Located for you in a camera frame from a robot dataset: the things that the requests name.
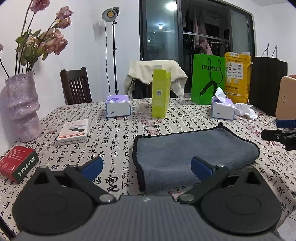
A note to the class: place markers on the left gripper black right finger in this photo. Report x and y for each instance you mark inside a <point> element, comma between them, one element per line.
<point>238,202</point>

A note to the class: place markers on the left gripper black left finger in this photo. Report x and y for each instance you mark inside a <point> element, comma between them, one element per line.
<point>56,202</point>

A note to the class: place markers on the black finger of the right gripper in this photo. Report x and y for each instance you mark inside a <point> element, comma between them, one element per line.
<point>272,135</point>

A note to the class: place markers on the purple and grey towel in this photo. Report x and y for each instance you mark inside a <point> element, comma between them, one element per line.
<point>179,159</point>

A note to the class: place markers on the beige plastic case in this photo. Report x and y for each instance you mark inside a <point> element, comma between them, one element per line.
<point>286,108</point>

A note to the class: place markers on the crumpled white tissue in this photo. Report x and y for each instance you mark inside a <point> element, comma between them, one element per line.
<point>242,109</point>

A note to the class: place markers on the red and green box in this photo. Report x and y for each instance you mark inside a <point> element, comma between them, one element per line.
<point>18,163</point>

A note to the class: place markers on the right purple tissue pack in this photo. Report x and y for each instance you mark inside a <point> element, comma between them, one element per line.
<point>221,106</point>

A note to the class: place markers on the purple tissue pack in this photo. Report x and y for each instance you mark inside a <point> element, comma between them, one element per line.
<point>118,106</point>
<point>221,106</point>

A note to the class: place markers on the black paper bag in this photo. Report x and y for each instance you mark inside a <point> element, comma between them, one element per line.
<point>266,75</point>

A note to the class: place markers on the calligraphy print tablecloth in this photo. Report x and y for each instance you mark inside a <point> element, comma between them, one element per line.
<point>113,138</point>

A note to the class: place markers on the white flat product box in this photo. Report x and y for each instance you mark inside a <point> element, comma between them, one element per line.
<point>73,132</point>

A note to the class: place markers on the yellow paper bag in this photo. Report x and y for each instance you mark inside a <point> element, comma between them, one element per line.
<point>238,76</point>

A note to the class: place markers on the green mucun paper bag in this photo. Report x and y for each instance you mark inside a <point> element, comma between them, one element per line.
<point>208,74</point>

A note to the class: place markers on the pink glitter vase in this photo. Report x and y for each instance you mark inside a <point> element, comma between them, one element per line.
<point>23,105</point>

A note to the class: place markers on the left purple tissue pack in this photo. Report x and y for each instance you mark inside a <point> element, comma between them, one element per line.
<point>118,106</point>

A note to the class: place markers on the dark wooden chair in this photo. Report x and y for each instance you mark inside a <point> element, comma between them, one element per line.
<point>75,86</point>

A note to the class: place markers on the lime green snack box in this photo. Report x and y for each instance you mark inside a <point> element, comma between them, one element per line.
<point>161,91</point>

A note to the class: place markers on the dark chair under cloth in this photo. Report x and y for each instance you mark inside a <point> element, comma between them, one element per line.
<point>141,90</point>

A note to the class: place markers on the black framed glass door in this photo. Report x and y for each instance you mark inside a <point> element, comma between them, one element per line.
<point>179,29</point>

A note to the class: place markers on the cream cloth on chair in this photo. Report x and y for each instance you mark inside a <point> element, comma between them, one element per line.
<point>144,71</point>

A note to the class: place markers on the studio light on stand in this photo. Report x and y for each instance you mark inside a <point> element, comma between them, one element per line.
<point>109,16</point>

